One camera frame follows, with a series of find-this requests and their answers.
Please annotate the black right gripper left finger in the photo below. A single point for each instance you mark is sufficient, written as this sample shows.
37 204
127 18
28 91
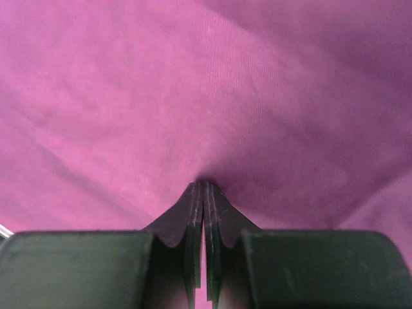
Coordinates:
156 267

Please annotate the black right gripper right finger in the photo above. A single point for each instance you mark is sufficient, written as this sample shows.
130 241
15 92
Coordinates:
250 267

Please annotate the purple cloth wrap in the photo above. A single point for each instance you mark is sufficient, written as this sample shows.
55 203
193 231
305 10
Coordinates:
299 111

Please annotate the wire mesh instrument tray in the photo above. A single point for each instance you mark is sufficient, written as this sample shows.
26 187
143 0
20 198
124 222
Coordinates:
4 232

